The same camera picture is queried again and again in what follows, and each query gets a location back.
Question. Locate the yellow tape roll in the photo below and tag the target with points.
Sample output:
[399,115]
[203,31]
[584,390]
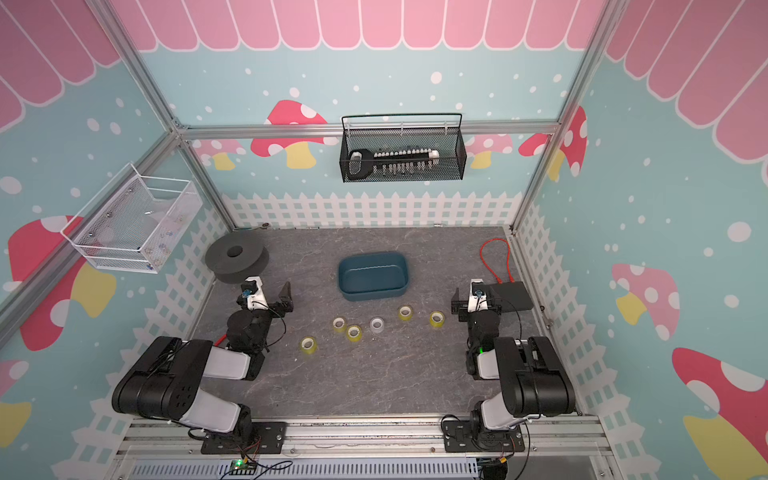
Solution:
[354,333]
[308,345]
[437,319]
[339,324]
[405,313]

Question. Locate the black flat box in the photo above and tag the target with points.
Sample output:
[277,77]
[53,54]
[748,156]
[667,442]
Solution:
[510,297]

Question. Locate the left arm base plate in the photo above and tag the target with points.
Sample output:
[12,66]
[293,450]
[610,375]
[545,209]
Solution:
[255,438]

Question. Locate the black wire mesh basket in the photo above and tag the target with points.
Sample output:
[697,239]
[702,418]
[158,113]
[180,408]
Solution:
[402,147]

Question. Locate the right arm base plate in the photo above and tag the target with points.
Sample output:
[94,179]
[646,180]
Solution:
[468,436]

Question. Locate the teal plastic storage box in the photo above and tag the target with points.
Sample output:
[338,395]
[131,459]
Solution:
[373,276]

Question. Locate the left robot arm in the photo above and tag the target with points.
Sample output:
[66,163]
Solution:
[165,382]

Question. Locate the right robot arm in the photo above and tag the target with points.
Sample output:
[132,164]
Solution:
[533,380]

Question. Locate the white wire mesh basket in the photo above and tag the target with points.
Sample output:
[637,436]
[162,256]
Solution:
[134,222]

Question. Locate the white transparent tape roll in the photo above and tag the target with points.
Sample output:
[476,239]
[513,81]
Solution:
[377,325]

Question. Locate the green circuit board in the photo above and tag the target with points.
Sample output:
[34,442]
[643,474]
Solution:
[243,467]

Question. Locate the black socket wrench set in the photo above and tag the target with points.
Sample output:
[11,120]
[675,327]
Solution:
[364,163]

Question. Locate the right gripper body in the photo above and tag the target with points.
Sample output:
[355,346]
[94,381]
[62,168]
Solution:
[471,306]

